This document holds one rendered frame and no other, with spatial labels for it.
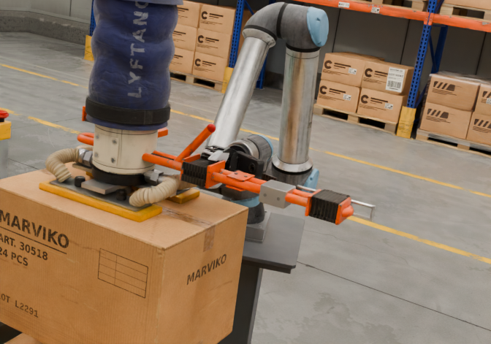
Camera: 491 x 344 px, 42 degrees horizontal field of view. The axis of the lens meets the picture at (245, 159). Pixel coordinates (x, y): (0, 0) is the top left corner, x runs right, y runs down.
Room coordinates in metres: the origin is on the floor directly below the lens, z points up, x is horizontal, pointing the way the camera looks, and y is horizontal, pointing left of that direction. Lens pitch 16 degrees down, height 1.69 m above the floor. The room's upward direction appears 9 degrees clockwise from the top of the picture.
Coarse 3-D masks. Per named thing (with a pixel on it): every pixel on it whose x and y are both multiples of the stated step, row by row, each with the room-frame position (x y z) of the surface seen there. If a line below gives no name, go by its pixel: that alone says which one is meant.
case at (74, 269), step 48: (0, 192) 1.62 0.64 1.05; (48, 192) 1.63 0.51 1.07; (0, 240) 1.62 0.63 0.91; (48, 240) 1.54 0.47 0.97; (96, 240) 1.47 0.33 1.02; (144, 240) 1.40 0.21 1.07; (192, 240) 1.47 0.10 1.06; (240, 240) 1.71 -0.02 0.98; (0, 288) 1.62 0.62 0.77; (48, 288) 1.53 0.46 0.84; (96, 288) 1.46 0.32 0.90; (144, 288) 1.39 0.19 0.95; (192, 288) 1.50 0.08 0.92; (48, 336) 1.53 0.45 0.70; (96, 336) 1.46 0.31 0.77; (144, 336) 1.39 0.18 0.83; (192, 336) 1.52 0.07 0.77
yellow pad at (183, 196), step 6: (90, 174) 1.81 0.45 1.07; (132, 186) 1.75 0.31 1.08; (180, 192) 1.72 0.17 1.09; (186, 192) 1.73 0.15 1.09; (192, 192) 1.74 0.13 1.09; (198, 192) 1.76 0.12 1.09; (168, 198) 1.70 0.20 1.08; (174, 198) 1.69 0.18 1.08; (180, 198) 1.68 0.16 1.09; (186, 198) 1.70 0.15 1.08; (192, 198) 1.73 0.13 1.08
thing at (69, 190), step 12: (48, 180) 1.67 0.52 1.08; (72, 180) 1.69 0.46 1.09; (84, 180) 1.65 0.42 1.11; (60, 192) 1.62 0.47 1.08; (72, 192) 1.61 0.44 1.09; (84, 192) 1.61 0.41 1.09; (96, 192) 1.62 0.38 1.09; (120, 192) 1.58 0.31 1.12; (84, 204) 1.58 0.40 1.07; (96, 204) 1.56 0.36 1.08; (108, 204) 1.56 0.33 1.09; (120, 204) 1.56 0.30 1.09; (132, 216) 1.51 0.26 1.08; (144, 216) 1.52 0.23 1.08
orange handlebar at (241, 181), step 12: (144, 156) 1.64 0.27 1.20; (156, 156) 1.64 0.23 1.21; (168, 156) 1.66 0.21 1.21; (180, 168) 1.59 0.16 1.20; (216, 180) 1.55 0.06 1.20; (228, 180) 1.54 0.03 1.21; (240, 180) 1.52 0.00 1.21; (252, 180) 1.55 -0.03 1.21; (264, 180) 1.55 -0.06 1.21; (300, 192) 1.50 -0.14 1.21; (300, 204) 1.45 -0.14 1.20; (348, 216) 1.42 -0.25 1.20
